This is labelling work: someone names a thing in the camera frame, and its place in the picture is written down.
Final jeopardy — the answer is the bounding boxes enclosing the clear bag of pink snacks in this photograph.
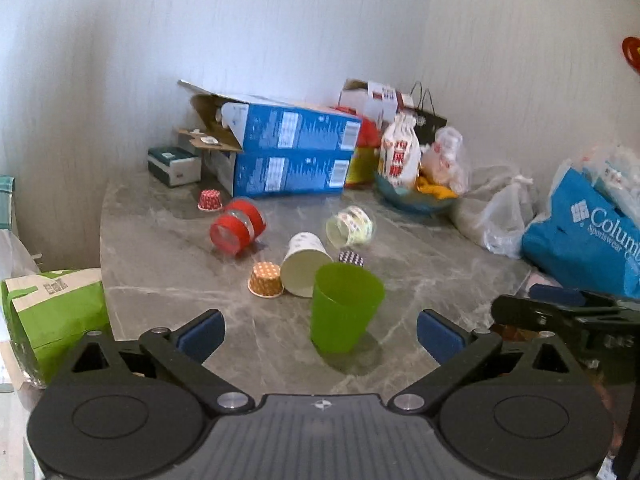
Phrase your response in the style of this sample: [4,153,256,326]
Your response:
[420,126,472,196]

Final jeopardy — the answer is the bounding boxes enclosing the clear plastic bag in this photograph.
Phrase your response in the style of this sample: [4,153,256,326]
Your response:
[449,164,540,260]

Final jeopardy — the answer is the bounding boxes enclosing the small green and white box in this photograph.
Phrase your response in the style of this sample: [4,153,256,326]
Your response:
[147,145,202,189]

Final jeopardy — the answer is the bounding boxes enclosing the orange snack packet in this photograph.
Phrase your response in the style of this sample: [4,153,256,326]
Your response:
[416,176,459,200]

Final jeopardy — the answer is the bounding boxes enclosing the white and red snack bag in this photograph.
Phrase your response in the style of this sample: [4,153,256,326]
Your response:
[378,112,422,189]

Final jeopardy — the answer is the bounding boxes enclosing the white and red cardboard box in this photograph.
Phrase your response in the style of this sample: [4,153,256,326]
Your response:
[339,78,416,127]

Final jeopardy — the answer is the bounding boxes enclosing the blue shopping bag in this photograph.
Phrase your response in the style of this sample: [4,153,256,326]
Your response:
[521,166,640,302]

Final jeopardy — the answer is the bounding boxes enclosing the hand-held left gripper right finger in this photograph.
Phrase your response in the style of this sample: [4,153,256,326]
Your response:
[387,309,596,414]

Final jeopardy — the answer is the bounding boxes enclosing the blue glass bowl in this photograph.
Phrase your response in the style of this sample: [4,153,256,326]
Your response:
[374,171,460,216]

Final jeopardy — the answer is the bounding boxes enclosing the green cloth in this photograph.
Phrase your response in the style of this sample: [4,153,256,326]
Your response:
[0,175,19,232]

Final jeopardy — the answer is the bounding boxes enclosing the red plastic cup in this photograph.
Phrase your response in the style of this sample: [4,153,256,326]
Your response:
[209,197,267,259]

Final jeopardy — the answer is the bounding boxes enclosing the black paper bag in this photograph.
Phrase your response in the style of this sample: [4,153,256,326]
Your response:
[400,81,449,147]

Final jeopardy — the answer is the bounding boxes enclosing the red polka dot cupcake cup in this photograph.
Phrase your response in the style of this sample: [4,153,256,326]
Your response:
[197,188,224,213]

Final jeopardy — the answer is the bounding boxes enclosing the green and white paper bag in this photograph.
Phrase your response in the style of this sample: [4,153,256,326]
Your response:
[0,268,112,388]

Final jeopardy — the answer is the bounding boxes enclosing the clear plastic wrapped bundle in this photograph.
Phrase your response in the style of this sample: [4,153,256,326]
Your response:
[552,144,640,213]

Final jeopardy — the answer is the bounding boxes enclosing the white paper cup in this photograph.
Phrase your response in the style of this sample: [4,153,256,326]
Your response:
[279,232,334,299]

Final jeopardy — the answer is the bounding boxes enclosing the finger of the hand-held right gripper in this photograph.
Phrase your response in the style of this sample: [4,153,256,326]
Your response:
[528,283,621,308]
[491,294,581,333]

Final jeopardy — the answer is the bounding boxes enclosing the red wall ornament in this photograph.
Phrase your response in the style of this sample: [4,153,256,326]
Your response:
[622,36,640,75]

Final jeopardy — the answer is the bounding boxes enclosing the green plastic cup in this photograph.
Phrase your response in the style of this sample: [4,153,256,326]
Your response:
[309,262,386,354]

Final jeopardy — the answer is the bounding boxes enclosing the closed blue cardboard box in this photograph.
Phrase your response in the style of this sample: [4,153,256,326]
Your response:
[212,149,354,199]

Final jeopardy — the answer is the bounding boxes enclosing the clear patterned plastic cup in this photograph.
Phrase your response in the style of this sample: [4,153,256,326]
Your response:
[325,205,376,249]

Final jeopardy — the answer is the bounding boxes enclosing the open blue cardboard box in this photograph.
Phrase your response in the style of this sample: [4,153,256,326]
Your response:
[174,79,362,154]

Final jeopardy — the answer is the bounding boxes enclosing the white plastic bag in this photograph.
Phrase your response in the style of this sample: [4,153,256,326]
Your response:
[0,229,42,282]

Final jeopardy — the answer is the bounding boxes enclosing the red and yellow packet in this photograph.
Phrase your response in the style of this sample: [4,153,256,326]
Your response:
[330,105,382,189]

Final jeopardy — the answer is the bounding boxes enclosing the orange polka dot cupcake cup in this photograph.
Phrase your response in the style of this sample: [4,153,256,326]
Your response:
[247,261,285,300]

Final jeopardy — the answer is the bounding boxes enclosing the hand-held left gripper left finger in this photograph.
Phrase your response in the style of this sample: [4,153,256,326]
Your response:
[50,308,254,416]

